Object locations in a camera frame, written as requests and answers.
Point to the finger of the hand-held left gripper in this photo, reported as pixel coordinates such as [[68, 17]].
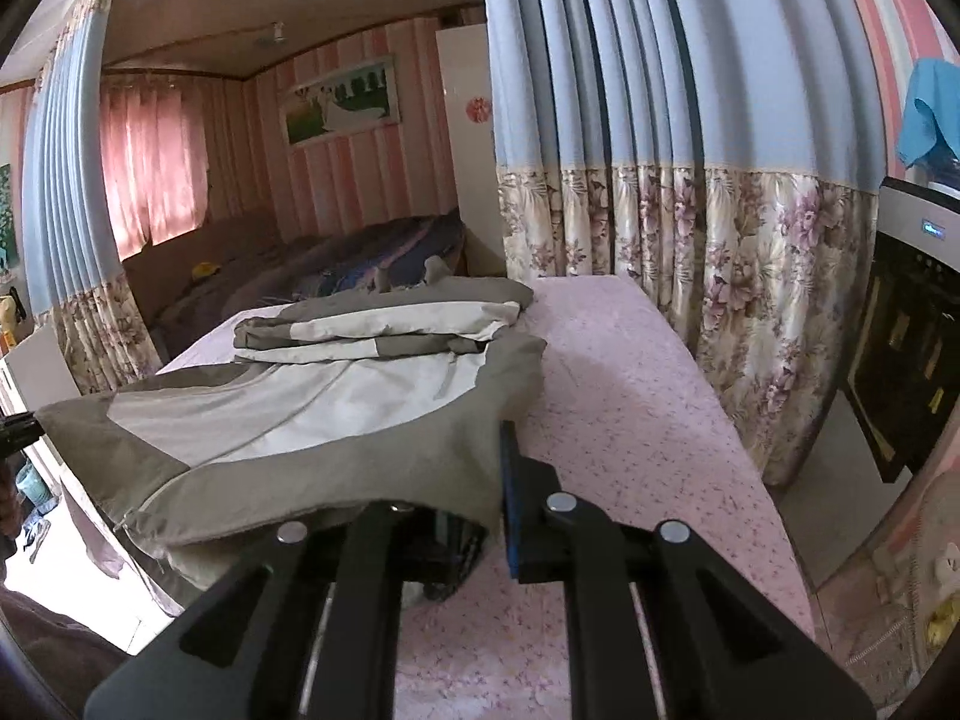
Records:
[[19, 433]]

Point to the small yellow object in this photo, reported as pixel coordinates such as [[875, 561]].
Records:
[[205, 269]]

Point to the blue and floral curtain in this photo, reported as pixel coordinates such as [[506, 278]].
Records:
[[75, 202], [675, 165]]

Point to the blue cloth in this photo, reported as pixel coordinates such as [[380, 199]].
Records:
[[926, 112]]

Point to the ceiling light fixture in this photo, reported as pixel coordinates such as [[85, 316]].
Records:
[[274, 34]]

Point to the pink lace cloth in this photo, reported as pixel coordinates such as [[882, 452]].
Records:
[[892, 585]]

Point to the white cabinet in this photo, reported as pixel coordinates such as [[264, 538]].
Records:
[[41, 375]]

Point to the cream wardrobe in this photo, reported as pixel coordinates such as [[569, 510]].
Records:
[[469, 187]]

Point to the red flower sticker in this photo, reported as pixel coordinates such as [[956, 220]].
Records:
[[478, 109]]

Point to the black glass-door appliance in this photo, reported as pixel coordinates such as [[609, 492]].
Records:
[[907, 330]]

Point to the framed landscape wall painting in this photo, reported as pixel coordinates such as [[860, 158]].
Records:
[[341, 101]]

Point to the pink window curtain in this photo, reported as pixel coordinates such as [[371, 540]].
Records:
[[154, 165]]

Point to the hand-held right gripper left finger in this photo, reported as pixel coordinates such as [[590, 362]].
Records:
[[375, 540]]

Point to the bed with dark striped blanket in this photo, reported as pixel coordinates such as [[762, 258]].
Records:
[[300, 255]]

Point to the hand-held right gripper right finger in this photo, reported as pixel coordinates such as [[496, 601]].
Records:
[[511, 510]]

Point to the person's left forearm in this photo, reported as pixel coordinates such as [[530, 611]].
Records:
[[45, 660]]

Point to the olive and white jacket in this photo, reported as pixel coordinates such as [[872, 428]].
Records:
[[300, 405]]

